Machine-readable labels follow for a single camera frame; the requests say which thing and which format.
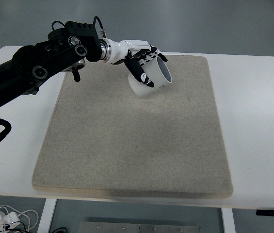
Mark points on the grey metal plate with screws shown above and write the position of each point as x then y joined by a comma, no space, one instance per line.
139,228

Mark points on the grey-brown felt mat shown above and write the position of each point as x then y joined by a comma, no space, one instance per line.
132,150

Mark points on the white cup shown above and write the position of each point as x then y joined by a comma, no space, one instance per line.
155,72

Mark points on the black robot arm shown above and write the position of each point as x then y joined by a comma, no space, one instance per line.
30,60

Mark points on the black table control panel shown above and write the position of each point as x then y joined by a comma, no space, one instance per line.
273,213

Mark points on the white table leg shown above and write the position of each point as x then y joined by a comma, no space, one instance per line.
228,221
46,216

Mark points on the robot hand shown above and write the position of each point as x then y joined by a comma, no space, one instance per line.
119,49

